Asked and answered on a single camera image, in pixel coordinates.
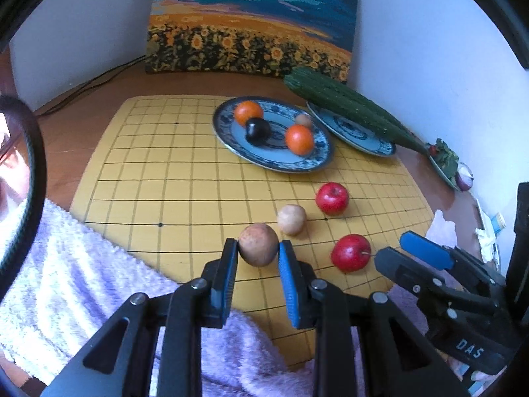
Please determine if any red apple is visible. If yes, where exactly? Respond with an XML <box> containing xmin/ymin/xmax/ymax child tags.
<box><xmin>316</xmin><ymin>182</ymin><xmax>350</xmax><ymax>216</ymax></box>
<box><xmin>330</xmin><ymin>234</ymin><xmax>371</xmax><ymax>273</ymax></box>

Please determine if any brown kiwi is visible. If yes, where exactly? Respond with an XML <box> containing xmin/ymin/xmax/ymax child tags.
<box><xmin>295</xmin><ymin>114</ymin><xmax>313</xmax><ymax>129</ymax></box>
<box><xmin>238</xmin><ymin>223</ymin><xmax>279</xmax><ymax>267</ymax></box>
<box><xmin>277</xmin><ymin>204</ymin><xmax>306</xmax><ymax>236</ymax></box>

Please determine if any black cable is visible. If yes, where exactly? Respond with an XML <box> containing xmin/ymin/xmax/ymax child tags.
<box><xmin>34</xmin><ymin>54</ymin><xmax>148</xmax><ymax>117</ymax></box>

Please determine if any black round mirror frame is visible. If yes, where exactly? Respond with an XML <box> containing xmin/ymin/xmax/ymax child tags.
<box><xmin>1</xmin><ymin>95</ymin><xmax>47</xmax><ymax>299</ymax></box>

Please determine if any black plum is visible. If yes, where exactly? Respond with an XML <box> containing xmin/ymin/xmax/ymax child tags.
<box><xmin>245</xmin><ymin>117</ymin><xmax>272</xmax><ymax>146</ymax></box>

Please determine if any pink fluffy towel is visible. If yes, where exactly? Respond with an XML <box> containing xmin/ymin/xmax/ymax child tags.
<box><xmin>0</xmin><ymin>197</ymin><xmax>423</xmax><ymax>397</ymax></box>

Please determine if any brown kiwi on plate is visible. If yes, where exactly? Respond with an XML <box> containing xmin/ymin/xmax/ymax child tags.
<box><xmin>295</xmin><ymin>114</ymin><xmax>313</xmax><ymax>129</ymax></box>

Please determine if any red apple near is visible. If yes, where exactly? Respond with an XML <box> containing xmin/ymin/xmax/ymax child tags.
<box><xmin>330</xmin><ymin>234</ymin><xmax>371</xmax><ymax>273</ymax></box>

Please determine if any large orange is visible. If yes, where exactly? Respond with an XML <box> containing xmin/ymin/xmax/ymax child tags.
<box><xmin>285</xmin><ymin>125</ymin><xmax>315</xmax><ymax>156</ymax></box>

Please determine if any blue white plate with cucumbers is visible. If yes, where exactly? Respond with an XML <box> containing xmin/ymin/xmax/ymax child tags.
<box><xmin>306</xmin><ymin>101</ymin><xmax>396</xmax><ymax>158</ymax></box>

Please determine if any front green cucumber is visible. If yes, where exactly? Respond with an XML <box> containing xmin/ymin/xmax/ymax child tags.
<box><xmin>283</xmin><ymin>73</ymin><xmax>429</xmax><ymax>157</ymax></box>

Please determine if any small orange on plate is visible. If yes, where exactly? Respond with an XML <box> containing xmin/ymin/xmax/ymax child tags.
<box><xmin>233</xmin><ymin>101</ymin><xmax>264</xmax><ymax>127</ymax></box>

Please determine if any red apple far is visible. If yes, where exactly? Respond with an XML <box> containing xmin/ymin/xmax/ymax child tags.
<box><xmin>316</xmin><ymin>182</ymin><xmax>350</xmax><ymax>216</ymax></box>

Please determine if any white crumpled tissue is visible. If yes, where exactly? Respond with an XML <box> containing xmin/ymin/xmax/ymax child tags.
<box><xmin>425</xmin><ymin>210</ymin><xmax>457</xmax><ymax>248</ymax></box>

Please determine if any yellow go board mat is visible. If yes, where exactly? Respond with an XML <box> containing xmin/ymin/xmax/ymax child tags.
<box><xmin>69</xmin><ymin>94</ymin><xmax>436</xmax><ymax>369</ymax></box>

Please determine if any back green cucumber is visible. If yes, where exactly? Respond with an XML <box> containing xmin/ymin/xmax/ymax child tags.
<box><xmin>291</xmin><ymin>67</ymin><xmax>413</xmax><ymax>136</ymax></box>

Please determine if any green cucumber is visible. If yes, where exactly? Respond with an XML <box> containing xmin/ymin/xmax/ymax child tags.
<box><xmin>291</xmin><ymin>67</ymin><xmax>413</xmax><ymax>136</ymax></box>
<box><xmin>283</xmin><ymin>73</ymin><xmax>429</xmax><ymax>157</ymax></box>

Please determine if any blue white plate with fruit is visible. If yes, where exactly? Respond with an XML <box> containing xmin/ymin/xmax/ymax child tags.
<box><xmin>213</xmin><ymin>96</ymin><xmax>334</xmax><ymax>173</ymax></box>

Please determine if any sunflower field painting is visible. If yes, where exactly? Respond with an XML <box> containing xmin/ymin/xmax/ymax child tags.
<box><xmin>145</xmin><ymin>0</ymin><xmax>358</xmax><ymax>82</ymax></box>

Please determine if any plate of salad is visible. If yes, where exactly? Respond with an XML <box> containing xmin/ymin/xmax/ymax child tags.
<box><xmin>428</xmin><ymin>138</ymin><xmax>474</xmax><ymax>192</ymax></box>

